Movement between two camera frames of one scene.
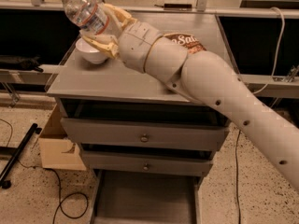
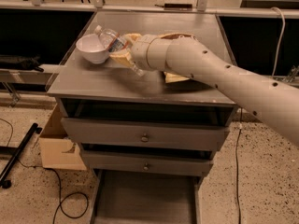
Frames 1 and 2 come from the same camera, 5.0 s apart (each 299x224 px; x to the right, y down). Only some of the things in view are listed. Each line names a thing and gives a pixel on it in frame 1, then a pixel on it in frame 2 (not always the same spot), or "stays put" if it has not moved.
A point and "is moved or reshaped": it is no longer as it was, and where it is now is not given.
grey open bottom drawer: (146, 199) stays put
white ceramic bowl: (91, 51) stays put
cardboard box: (59, 151) stays put
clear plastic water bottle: (83, 10) is moved or reshaped
